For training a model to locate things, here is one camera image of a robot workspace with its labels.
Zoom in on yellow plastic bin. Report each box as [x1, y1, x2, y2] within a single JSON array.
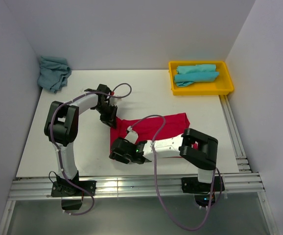
[[168, 61, 235, 95]]

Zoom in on aluminium mounting rail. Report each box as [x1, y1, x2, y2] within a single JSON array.
[[7, 173, 265, 201]]

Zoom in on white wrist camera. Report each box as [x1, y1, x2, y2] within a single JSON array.
[[124, 126, 138, 144], [109, 92, 122, 106]]

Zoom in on red t-shirt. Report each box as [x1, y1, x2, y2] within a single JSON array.
[[110, 113, 190, 146]]

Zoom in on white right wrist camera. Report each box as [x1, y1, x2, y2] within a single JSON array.
[[124, 126, 138, 144]]

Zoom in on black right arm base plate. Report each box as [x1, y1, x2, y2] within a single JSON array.
[[181, 176, 225, 194]]

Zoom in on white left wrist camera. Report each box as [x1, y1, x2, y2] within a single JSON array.
[[109, 92, 122, 106]]

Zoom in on rolled teal t-shirt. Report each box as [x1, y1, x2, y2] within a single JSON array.
[[176, 64, 216, 74], [174, 71, 219, 87]]

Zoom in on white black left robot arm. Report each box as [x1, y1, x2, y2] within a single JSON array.
[[44, 84, 117, 195]]

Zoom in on crumpled grey-blue t-shirt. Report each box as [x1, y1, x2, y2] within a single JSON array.
[[37, 56, 72, 94]]

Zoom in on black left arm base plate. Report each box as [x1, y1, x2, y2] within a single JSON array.
[[51, 181, 96, 197]]

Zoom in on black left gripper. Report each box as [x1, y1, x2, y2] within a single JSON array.
[[94, 103, 118, 129]]

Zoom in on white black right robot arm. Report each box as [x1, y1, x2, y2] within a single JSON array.
[[109, 128, 218, 191]]

